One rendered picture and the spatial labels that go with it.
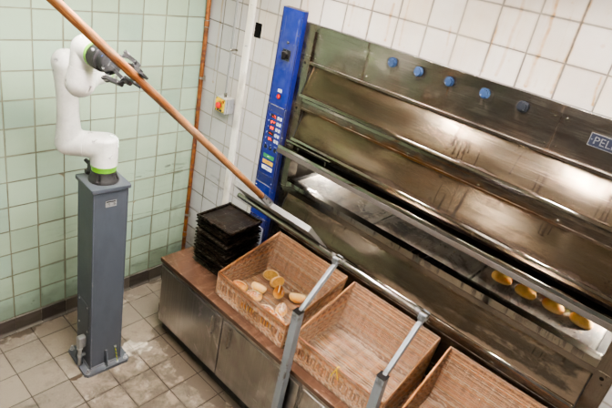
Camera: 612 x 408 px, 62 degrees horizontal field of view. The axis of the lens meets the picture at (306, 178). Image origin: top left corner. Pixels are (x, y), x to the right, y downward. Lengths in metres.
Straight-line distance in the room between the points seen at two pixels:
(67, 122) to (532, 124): 2.07
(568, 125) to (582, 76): 0.19
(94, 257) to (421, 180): 1.72
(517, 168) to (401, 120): 0.59
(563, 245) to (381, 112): 1.01
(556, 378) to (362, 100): 1.54
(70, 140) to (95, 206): 0.34
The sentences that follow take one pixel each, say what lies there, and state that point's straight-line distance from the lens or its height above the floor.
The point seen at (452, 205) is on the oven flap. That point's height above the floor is 1.51.
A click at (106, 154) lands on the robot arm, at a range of 2.66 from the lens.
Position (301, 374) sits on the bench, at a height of 0.58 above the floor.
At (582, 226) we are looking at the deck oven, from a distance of 2.29.
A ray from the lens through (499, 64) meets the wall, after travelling 2.28.
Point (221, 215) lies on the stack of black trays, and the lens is 3.14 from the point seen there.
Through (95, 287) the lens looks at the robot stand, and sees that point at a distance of 3.01.
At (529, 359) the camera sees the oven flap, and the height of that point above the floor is 1.01.
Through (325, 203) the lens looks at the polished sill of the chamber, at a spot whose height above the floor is 1.18.
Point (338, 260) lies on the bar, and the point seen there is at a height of 1.17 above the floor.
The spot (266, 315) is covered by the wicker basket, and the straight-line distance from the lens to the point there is 2.74.
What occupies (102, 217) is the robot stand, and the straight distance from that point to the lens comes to 2.78.
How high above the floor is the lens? 2.45
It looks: 24 degrees down
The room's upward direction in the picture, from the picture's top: 12 degrees clockwise
